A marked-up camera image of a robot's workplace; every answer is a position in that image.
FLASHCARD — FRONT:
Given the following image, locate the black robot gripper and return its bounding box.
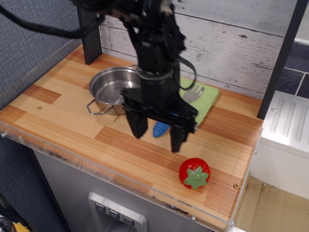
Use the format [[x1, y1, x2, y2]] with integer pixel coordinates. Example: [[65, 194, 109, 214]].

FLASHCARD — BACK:
[[121, 69, 197, 153]]

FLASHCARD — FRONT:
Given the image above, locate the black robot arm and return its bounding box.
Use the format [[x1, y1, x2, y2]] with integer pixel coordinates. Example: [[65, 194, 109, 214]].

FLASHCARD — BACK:
[[75, 0, 197, 152]]

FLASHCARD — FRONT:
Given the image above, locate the small steel pan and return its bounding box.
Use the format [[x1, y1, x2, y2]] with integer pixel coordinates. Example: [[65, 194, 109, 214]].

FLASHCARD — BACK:
[[86, 66, 140, 116]]

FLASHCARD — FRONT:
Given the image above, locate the green folded cloth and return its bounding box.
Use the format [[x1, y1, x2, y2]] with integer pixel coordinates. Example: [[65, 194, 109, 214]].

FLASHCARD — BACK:
[[190, 82, 220, 126]]

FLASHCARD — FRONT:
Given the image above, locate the steel toy fridge cabinet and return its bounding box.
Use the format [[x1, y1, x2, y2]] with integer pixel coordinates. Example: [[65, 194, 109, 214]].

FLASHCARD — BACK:
[[34, 151, 210, 232]]

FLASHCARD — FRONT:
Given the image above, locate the silver dispenser button panel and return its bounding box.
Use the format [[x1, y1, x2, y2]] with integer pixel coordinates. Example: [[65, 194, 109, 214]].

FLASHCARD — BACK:
[[88, 191, 148, 232]]

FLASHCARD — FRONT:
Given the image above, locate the white toy sink counter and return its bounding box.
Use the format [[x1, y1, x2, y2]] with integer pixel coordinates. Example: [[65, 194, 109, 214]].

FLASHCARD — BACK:
[[250, 91, 309, 199]]

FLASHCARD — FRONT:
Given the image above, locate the yellow object at corner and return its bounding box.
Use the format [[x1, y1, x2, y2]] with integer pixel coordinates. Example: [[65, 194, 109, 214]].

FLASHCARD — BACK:
[[13, 222, 30, 232]]

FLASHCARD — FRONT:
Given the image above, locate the blue handled metal fork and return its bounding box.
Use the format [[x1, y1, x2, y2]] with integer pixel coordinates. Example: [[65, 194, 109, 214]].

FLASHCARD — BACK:
[[153, 84, 205, 138]]

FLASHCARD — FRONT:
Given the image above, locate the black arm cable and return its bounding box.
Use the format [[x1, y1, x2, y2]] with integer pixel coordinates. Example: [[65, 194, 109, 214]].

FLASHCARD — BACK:
[[0, 4, 106, 39]]

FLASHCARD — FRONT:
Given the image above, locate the black right frame post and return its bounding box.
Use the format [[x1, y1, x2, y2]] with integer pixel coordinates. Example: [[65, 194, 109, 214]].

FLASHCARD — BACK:
[[257, 0, 309, 120]]

